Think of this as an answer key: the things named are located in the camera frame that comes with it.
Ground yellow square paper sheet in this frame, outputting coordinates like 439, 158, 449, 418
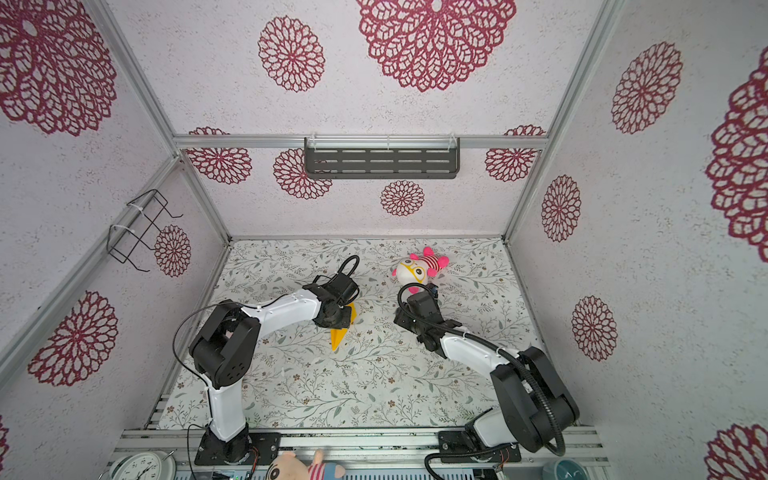
330, 303, 357, 352

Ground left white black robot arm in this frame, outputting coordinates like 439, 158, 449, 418
189, 286, 359, 443

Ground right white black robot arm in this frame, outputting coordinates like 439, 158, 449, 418
394, 283, 580, 457

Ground pink white plush toy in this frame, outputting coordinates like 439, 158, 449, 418
391, 247, 450, 286

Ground pig plush striped shirt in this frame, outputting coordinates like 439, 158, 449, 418
264, 450, 346, 480

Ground teal round clock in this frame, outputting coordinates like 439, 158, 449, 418
541, 458, 590, 480

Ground white analog alarm clock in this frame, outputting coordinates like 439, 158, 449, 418
109, 451, 176, 480

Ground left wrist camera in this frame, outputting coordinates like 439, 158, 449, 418
303, 273, 360, 306

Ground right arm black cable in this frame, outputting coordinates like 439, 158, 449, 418
395, 283, 568, 480

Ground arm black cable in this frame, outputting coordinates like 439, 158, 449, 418
172, 254, 361, 463
395, 283, 568, 480

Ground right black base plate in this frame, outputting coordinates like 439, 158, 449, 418
437, 430, 522, 464

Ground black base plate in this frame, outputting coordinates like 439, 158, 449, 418
193, 429, 282, 466
437, 430, 522, 464

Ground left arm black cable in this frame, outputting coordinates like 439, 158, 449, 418
172, 254, 361, 463

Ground dark grey wall shelf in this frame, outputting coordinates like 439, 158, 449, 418
303, 137, 461, 180

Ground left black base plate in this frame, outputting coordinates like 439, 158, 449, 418
193, 429, 282, 466

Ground black wire wall rack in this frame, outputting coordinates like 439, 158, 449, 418
105, 189, 183, 273

